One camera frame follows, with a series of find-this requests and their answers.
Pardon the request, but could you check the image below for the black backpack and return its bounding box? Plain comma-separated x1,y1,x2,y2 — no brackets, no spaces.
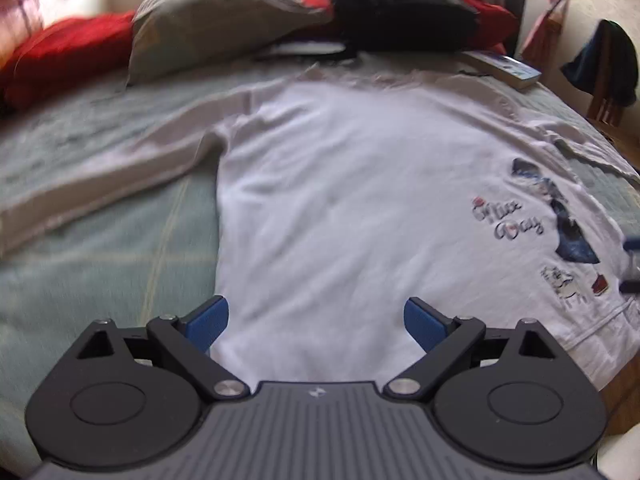
255,0,478,61

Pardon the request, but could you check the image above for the red cushion behind backpack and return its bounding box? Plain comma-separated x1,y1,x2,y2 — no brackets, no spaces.
270,0,518,57

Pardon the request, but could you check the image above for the hanging dark garment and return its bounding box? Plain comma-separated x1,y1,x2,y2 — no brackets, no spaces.
502,0,530,56

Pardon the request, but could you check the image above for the wooden chair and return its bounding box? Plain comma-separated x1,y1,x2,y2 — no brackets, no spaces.
585,20,640,161

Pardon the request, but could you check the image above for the white printed t-shirt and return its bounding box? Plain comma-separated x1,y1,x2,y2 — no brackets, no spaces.
0,57,640,391

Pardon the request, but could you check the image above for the paperback book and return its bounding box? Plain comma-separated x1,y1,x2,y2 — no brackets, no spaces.
462,50,543,91

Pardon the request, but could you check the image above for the red pillow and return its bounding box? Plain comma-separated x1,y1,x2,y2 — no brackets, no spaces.
0,10,136,111

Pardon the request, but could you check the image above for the pink curtain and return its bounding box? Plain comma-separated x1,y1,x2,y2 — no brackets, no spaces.
522,0,576,61

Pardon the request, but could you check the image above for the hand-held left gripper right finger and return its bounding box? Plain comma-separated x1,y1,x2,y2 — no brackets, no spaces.
384,296,558,401

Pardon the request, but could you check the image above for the grey pillow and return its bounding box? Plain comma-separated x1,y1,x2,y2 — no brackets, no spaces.
125,0,333,86

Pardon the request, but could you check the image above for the dark blue garment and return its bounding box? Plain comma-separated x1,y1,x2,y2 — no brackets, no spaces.
560,19,638,108

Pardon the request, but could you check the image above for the wooden headboard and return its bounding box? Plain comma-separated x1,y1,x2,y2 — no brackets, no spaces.
0,0,45,66

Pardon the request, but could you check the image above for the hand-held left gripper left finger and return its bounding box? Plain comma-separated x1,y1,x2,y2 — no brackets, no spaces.
75,295,249,403

